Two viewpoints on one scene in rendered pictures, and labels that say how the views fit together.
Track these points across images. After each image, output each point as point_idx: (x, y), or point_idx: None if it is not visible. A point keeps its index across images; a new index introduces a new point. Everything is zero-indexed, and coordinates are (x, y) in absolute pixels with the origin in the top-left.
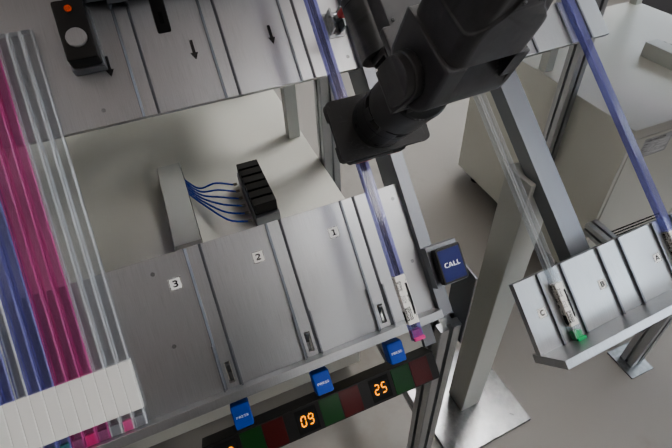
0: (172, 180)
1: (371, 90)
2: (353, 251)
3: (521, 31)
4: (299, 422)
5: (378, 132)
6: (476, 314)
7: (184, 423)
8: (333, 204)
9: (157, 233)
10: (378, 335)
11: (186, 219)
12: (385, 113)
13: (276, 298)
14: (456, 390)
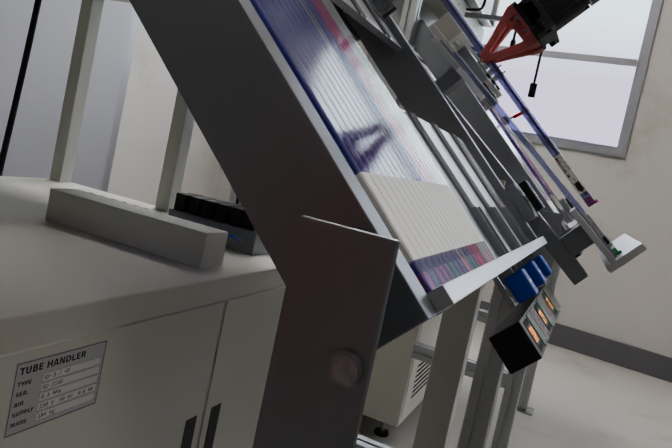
0: (97, 197)
1: None
2: (477, 176)
3: None
4: (541, 317)
5: (578, 0)
6: (439, 379)
7: None
8: (448, 133)
9: (119, 250)
10: (537, 239)
11: (180, 220)
12: None
13: (471, 189)
14: None
